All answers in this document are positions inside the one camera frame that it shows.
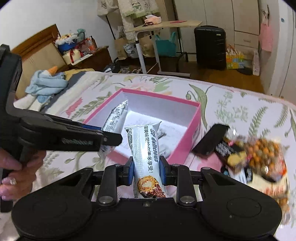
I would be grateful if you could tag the plain black snack packet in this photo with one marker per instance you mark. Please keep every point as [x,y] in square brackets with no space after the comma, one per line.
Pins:
[210,140]

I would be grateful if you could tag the black suitcase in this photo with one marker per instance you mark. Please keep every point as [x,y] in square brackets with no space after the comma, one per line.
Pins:
[210,44]

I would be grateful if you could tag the floral bed sheet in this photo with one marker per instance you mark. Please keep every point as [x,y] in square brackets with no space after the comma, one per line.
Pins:
[247,112]

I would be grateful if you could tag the brown paper bag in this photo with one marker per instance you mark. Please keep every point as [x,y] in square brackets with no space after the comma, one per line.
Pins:
[119,46]

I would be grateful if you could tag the white wardrobe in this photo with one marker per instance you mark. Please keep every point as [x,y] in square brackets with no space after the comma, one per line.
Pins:
[239,19]

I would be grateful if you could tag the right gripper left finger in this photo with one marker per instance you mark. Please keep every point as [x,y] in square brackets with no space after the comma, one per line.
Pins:
[110,179]

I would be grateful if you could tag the blue plush goose toy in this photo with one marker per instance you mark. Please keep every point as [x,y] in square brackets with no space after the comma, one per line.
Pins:
[44,84]

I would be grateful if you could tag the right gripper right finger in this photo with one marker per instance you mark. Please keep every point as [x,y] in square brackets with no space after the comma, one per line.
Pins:
[179,176]

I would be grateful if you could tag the left hand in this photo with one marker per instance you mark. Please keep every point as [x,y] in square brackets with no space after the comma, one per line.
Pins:
[19,182]

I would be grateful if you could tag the wooden headboard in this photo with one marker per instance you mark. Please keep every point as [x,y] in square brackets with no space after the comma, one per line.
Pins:
[38,53]

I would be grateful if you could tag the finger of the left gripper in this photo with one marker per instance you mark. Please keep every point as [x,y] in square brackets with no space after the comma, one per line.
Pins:
[109,139]

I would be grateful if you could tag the wooden nightstand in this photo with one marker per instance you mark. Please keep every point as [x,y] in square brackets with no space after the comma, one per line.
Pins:
[97,61]

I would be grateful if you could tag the clear bag coated peanuts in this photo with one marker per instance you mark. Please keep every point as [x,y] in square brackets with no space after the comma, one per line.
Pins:
[265,168]

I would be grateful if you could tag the colourful gift bag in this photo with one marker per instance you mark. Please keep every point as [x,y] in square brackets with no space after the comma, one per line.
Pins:
[234,58]

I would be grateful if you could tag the black soda cracker packet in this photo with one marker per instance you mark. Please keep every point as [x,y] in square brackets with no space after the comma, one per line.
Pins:
[234,161]

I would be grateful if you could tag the white peanut snack packet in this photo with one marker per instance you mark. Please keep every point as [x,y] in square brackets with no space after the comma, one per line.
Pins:
[144,145]

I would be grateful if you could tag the pink storage box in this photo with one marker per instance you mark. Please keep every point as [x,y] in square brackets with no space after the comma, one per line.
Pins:
[179,118]

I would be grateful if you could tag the teal shopping bag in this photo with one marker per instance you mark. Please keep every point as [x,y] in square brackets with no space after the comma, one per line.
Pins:
[166,47]

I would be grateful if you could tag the blue gift basket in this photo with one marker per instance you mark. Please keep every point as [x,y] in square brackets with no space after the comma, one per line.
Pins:
[66,42]

